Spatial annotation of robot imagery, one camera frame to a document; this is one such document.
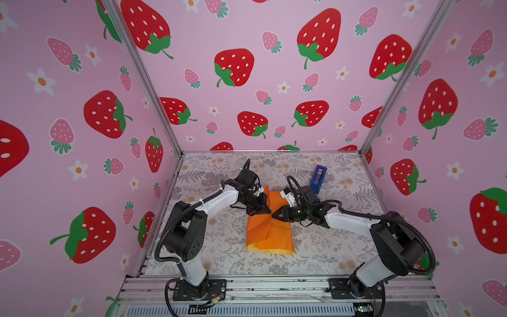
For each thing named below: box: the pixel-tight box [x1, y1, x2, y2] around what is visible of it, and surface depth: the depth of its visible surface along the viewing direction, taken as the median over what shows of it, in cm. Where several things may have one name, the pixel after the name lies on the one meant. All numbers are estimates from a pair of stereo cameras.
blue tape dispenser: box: [308, 165, 329, 195], surface depth 106 cm
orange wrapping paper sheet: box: [246, 184, 296, 255], surface depth 83 cm
